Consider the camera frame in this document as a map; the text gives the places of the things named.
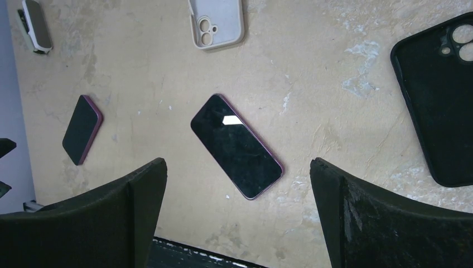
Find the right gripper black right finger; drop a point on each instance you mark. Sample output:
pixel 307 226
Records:
pixel 365 225

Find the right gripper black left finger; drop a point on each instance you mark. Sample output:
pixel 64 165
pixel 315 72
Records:
pixel 110 226

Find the black phone case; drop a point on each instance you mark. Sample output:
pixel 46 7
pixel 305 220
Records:
pixel 436 84

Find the black mounting base bar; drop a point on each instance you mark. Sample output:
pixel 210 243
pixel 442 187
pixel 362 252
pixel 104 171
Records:
pixel 166 253

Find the beige phone case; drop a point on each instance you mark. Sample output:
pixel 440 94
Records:
pixel 216 24

